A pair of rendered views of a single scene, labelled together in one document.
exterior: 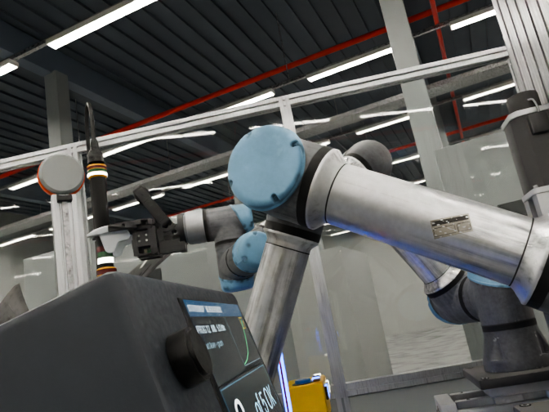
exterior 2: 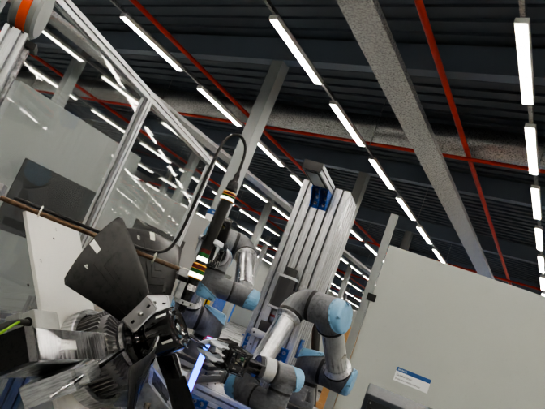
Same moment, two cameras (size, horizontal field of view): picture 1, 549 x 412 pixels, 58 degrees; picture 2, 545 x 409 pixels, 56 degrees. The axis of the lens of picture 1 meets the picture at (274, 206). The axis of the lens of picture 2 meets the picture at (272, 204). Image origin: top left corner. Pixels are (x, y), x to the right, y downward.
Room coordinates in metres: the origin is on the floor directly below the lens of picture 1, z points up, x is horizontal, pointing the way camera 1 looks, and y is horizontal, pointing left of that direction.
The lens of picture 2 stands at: (0.63, 1.89, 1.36)
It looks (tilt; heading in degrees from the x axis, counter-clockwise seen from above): 11 degrees up; 282
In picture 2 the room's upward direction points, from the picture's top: 22 degrees clockwise
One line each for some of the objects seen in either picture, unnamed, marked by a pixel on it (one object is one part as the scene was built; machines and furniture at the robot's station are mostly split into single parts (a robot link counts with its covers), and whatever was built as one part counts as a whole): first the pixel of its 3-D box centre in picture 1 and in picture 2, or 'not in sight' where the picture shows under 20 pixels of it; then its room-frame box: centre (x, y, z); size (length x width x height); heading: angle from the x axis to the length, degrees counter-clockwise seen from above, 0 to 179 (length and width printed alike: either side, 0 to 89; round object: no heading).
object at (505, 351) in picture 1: (514, 343); (202, 346); (1.20, -0.48, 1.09); 0.15 x 0.15 x 0.10
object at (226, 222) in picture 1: (229, 223); (221, 258); (1.11, 0.11, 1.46); 0.11 x 0.08 x 0.09; 95
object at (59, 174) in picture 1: (61, 176); (32, 9); (1.72, 0.75, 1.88); 0.17 x 0.15 x 0.16; 85
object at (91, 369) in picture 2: not in sight; (88, 372); (1.13, 0.73, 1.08); 0.07 x 0.04 x 0.06; 95
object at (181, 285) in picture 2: not in sight; (186, 287); (1.10, 0.40, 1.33); 0.09 x 0.07 x 0.10; 30
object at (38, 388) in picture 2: not in sight; (57, 383); (1.19, 0.73, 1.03); 0.15 x 0.10 x 0.14; 175
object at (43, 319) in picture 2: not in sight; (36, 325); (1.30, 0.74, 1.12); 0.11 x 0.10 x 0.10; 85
